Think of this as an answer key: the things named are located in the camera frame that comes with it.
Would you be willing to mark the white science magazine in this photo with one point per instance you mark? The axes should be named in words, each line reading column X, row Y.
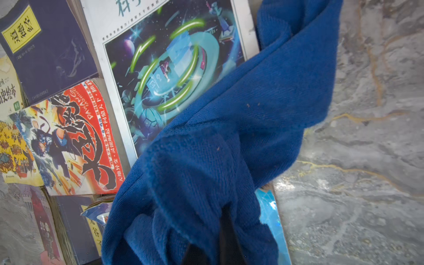
column 157, row 57

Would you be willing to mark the yellow history picture book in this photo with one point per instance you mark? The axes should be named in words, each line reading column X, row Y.
column 17, row 162

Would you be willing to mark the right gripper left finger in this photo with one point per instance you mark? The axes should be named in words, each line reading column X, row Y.
column 194, row 256

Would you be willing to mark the Hamlet purple red book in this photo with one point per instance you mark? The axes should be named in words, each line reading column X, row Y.
column 41, row 218

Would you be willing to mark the red manga comic book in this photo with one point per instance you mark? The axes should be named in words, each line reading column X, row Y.
column 71, row 138

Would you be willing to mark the navy Guiguzi book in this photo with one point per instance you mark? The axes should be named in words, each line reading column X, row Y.
column 80, row 238

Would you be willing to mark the dark blue book yellow label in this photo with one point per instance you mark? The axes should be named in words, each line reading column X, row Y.
column 46, row 47

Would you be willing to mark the blue cloth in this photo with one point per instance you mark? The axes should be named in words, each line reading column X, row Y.
column 240, row 135

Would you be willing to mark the colourful sunflower magazine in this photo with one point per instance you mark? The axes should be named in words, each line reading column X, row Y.
column 98, row 212

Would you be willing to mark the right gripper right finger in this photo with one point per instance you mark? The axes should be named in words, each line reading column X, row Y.
column 230, row 249

